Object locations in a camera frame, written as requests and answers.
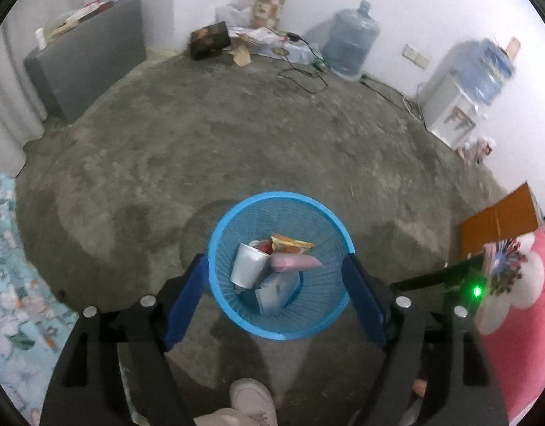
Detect white blue carton box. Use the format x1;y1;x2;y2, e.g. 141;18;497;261
254;271;301;316

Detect blue plastic trash basket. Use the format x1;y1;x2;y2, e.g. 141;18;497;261
207;191;355;340

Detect pink floral cloth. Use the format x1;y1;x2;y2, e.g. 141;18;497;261
475;229;545;425

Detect floral blue tablecloth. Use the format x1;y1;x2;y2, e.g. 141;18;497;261
0;173;78;425

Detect white shoe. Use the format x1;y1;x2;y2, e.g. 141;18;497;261
229;378;278;426

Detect white paper cup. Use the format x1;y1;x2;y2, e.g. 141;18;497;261
230;243;270;289

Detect orange cardboard box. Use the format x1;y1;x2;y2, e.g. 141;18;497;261
459;183;544;259

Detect pink snack bag in basket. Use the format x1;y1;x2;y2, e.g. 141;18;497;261
270;253;324;273

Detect white water dispenser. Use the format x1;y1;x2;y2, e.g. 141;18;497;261
422;74;484;150

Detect white curtain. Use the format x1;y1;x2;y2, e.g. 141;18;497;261
0;25;44;176

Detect blue jug on dispenser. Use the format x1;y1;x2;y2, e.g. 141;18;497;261
455;39;515;106

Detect grey storage cabinet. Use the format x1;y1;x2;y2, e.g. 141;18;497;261
23;0;147;123

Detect empty blue water jug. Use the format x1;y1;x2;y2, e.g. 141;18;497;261
321;0;380;77

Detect dark brown box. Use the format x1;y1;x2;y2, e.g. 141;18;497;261
189;21;231;61

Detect black cable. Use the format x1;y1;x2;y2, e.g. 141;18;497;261
277;31;331;95

